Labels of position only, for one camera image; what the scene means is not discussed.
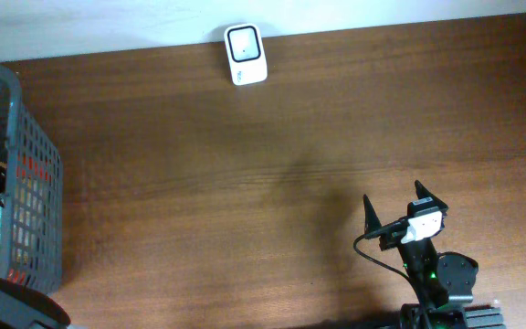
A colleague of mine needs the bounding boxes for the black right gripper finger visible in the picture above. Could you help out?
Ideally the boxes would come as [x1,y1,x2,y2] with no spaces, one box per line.
[363,195,382,232]
[415,180,448,213]

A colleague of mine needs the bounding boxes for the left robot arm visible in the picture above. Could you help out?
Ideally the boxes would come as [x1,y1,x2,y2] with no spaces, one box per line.
[0,278,71,328]

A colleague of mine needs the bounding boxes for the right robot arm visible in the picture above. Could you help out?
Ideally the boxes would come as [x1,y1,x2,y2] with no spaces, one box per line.
[353,181,479,328]

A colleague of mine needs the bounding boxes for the white barcode scanner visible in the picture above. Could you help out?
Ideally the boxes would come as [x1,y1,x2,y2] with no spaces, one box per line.
[224,24,268,86]

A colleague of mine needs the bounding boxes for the grey plastic mesh basket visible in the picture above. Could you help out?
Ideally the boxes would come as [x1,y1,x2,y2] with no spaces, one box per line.
[0,65,63,294]

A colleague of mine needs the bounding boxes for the black camera cable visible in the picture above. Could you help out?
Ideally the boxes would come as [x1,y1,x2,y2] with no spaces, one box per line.
[352,233,432,329]

